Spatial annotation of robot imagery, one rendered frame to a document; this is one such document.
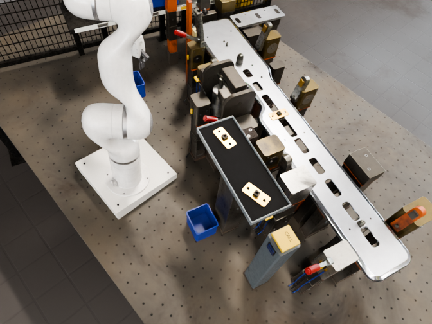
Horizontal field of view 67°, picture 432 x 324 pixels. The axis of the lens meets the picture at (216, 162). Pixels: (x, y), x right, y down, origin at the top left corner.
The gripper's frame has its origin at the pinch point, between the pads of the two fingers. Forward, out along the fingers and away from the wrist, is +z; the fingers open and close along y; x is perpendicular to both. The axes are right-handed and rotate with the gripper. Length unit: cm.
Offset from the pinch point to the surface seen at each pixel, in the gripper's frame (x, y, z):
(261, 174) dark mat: 33, -77, -21
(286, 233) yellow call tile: 46, -92, -21
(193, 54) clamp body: -14.9, -22.0, -7.1
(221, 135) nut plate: 27, -59, -21
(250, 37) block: -48, -35, -4
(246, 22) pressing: -55, -29, -6
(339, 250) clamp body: 36, -109, -13
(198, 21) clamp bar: -17.1, -21.8, -22.4
